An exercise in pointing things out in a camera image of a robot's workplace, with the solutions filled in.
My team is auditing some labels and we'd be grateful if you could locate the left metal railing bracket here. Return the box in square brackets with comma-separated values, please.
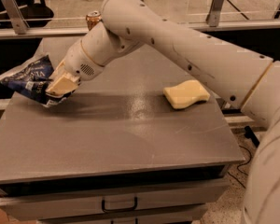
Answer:
[1, 0, 29, 35]

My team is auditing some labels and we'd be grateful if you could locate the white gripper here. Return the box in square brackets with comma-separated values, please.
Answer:
[45, 38, 105, 99]

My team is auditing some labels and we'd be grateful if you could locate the right metal railing bracket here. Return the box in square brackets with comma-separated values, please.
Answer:
[206, 0, 224, 27]

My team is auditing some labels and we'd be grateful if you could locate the yellow sponge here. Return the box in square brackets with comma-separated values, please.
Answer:
[163, 80, 210, 109]

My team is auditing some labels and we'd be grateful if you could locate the blue Kettle chip bag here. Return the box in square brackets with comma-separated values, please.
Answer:
[0, 55, 72, 107]

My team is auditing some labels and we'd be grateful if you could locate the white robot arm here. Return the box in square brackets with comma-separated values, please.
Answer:
[46, 0, 280, 224]

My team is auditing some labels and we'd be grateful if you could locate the brown soda can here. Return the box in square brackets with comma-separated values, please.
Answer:
[86, 10, 102, 30]

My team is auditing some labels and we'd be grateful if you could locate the grey drawer with handle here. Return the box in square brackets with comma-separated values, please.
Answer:
[0, 178, 228, 224]

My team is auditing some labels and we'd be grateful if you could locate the black stand leg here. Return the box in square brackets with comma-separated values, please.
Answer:
[245, 126, 259, 147]

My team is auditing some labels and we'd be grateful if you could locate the black office chair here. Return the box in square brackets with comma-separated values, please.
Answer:
[0, 0, 55, 30]

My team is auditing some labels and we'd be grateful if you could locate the black floor cable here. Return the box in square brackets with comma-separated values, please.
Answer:
[227, 145, 254, 189]

